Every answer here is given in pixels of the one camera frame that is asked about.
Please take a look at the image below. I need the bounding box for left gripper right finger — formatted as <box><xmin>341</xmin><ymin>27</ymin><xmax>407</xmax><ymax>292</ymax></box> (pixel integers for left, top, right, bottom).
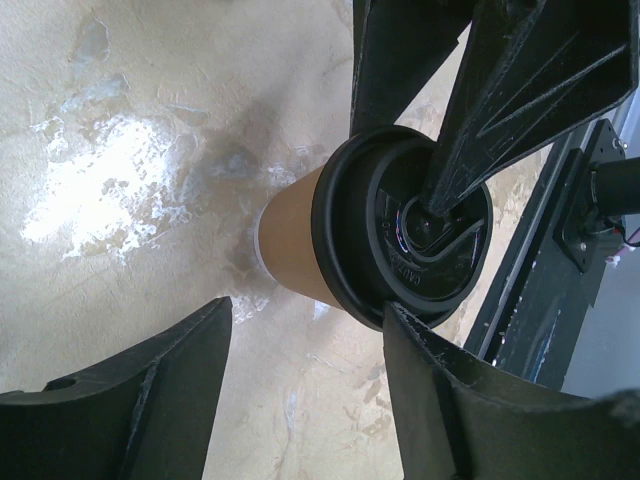
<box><xmin>383</xmin><ymin>302</ymin><xmax>639</xmax><ymax>479</ymax></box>

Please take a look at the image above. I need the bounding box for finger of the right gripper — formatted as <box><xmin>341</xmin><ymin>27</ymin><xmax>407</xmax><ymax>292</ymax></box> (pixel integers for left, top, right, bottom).
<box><xmin>350</xmin><ymin>0</ymin><xmax>475</xmax><ymax>136</ymax></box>
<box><xmin>422</xmin><ymin>0</ymin><xmax>639</xmax><ymax>216</ymax></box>

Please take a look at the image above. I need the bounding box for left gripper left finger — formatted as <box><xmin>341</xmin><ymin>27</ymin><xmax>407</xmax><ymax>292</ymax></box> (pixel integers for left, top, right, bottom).
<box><xmin>1</xmin><ymin>297</ymin><xmax>232</xmax><ymax>479</ymax></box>

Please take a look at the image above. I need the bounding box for black cup lid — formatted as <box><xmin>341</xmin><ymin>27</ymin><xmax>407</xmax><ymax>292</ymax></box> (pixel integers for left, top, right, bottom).
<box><xmin>311</xmin><ymin>125</ymin><xmax>493</xmax><ymax>330</ymax></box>

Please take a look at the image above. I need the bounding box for single brown paper cup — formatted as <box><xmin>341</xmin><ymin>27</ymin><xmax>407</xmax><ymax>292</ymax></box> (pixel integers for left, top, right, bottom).
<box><xmin>255</xmin><ymin>168</ymin><xmax>340</xmax><ymax>308</ymax></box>

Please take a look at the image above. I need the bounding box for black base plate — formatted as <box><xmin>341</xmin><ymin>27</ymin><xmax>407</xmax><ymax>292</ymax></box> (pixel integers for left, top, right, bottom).
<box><xmin>464</xmin><ymin>118</ymin><xmax>639</xmax><ymax>390</ymax></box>

